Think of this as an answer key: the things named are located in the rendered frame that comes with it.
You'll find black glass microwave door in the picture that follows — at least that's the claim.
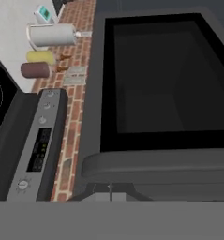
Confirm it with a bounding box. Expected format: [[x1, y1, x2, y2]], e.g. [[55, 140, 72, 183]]
[[99, 12, 224, 154]]

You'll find yellow cylinder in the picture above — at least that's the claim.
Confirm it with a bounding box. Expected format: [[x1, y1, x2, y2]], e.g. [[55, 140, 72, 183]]
[[25, 50, 56, 66]]

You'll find large silver stove dial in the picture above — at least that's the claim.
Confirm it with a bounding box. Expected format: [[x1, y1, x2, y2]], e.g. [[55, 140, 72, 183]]
[[15, 177, 33, 194]]

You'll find black and silver stove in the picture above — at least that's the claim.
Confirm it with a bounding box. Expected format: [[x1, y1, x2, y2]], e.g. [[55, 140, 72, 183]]
[[0, 50, 69, 202]]

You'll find brown cylinder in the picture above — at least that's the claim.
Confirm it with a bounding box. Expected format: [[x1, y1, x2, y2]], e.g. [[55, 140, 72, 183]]
[[20, 61, 52, 80]]

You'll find grey microwave door handle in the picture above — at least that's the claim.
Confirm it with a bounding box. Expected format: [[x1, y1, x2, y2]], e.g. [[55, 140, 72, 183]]
[[81, 148, 224, 186]]

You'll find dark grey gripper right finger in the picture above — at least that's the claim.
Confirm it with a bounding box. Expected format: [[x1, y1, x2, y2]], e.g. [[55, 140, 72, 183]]
[[111, 183, 154, 202]]

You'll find white timer with green screen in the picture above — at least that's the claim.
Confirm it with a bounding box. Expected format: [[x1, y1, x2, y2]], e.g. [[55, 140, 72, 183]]
[[33, 4, 59, 24]]

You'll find white paper towel roll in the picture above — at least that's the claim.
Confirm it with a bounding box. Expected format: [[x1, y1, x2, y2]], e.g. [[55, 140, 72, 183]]
[[25, 22, 93, 52]]

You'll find grey wall outlet plate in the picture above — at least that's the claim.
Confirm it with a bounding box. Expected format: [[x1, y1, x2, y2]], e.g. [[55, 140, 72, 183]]
[[63, 65, 87, 86]]

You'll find dark grey microwave oven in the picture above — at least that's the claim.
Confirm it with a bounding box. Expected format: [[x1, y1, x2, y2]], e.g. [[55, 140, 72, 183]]
[[70, 5, 224, 202]]

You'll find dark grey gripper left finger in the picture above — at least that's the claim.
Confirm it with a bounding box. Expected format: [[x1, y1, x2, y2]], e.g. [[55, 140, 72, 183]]
[[67, 183, 112, 202]]

